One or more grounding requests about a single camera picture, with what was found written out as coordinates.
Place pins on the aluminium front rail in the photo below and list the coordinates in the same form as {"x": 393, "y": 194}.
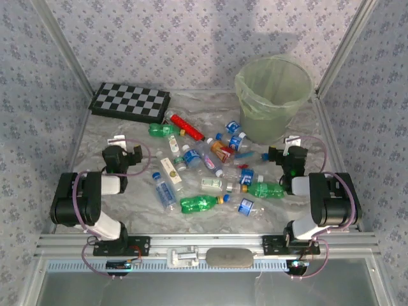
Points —
{"x": 223, "y": 240}

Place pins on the aluminium frame post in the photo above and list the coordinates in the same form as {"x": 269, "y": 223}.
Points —
{"x": 65, "y": 48}
{"x": 346, "y": 48}

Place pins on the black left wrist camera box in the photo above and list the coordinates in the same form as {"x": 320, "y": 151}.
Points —
{"x": 137, "y": 154}

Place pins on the green bottle orange cap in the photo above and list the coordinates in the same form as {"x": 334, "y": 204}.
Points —
{"x": 264, "y": 190}

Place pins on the blue cap bottle printed text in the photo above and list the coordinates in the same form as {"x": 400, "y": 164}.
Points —
{"x": 165, "y": 192}

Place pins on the black grey chessboard box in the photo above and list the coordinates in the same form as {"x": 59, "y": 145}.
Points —
{"x": 127, "y": 102}

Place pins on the small red plastic piece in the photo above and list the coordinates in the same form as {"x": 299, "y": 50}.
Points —
{"x": 243, "y": 166}

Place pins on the small circuit board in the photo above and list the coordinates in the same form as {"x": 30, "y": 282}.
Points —
{"x": 298, "y": 265}
{"x": 119, "y": 265}

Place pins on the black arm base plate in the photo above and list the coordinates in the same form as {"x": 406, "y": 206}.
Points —
{"x": 271, "y": 247}
{"x": 140, "y": 245}

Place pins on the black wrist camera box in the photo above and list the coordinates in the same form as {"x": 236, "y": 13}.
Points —
{"x": 137, "y": 154}
{"x": 273, "y": 155}

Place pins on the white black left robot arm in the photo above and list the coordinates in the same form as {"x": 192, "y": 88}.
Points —
{"x": 76, "y": 204}

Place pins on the slim clear bottle blue cap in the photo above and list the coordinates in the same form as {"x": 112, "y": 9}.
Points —
{"x": 247, "y": 155}

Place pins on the red glitter tube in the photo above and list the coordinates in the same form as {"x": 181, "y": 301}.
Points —
{"x": 186, "y": 126}

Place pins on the pale green plastic bin liner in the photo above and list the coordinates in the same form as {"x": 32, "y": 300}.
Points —
{"x": 255, "y": 95}

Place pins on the grey metal clamp bracket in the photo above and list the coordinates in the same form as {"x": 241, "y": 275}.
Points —
{"x": 183, "y": 256}

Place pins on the blue cap bottle logo label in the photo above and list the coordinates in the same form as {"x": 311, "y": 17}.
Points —
{"x": 236, "y": 142}

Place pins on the grey oval pad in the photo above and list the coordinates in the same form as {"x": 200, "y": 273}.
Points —
{"x": 229, "y": 257}

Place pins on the green mesh waste bin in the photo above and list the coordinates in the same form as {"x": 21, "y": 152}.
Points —
{"x": 264, "y": 130}

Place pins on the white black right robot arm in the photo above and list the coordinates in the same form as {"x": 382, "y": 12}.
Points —
{"x": 331, "y": 204}

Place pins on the blue label bottle white cap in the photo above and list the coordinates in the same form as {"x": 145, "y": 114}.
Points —
{"x": 192, "y": 158}
{"x": 232, "y": 127}
{"x": 247, "y": 177}

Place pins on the orange bottle red label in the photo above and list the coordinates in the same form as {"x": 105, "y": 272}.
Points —
{"x": 220, "y": 150}

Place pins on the small red black triangle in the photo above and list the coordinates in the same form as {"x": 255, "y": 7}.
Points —
{"x": 166, "y": 121}

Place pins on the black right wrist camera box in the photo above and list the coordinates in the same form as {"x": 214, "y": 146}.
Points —
{"x": 273, "y": 155}

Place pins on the grey glossy lower panel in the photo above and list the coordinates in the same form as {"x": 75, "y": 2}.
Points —
{"x": 204, "y": 290}

